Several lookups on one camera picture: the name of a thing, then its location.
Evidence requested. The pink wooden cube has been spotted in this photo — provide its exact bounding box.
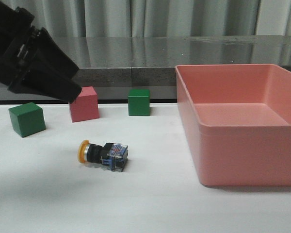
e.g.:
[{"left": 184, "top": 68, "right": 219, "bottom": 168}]
[{"left": 69, "top": 86, "right": 99, "bottom": 122}]

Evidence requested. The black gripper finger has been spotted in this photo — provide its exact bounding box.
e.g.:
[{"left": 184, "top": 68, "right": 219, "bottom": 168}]
[
  {"left": 8, "top": 68, "right": 81, "bottom": 103},
  {"left": 30, "top": 27, "right": 79, "bottom": 79}
]

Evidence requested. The yellow push button switch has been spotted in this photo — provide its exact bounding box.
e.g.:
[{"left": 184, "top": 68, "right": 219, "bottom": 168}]
[{"left": 77, "top": 140, "right": 129, "bottom": 172}]

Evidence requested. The pink plastic bin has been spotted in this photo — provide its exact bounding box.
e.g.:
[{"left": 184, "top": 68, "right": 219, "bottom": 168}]
[{"left": 176, "top": 64, "right": 291, "bottom": 186}]

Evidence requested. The grey-green curtain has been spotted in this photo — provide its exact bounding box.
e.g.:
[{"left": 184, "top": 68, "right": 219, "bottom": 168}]
[{"left": 5, "top": 0, "right": 291, "bottom": 37}]

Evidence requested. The green wooden cube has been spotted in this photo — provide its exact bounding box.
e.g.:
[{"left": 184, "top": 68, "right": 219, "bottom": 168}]
[
  {"left": 8, "top": 102, "right": 46, "bottom": 137},
  {"left": 128, "top": 89, "right": 150, "bottom": 116}
]

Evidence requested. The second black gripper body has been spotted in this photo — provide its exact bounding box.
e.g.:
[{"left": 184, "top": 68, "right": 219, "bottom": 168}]
[{"left": 0, "top": 26, "right": 48, "bottom": 94}]

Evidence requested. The grey stone counter ledge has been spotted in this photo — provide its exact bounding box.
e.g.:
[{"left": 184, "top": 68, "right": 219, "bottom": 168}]
[{"left": 0, "top": 35, "right": 291, "bottom": 101}]

